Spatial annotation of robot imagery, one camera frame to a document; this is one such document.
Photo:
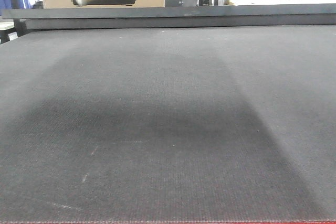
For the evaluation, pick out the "black conveyor side rail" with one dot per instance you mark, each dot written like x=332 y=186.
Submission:
x=173 y=17

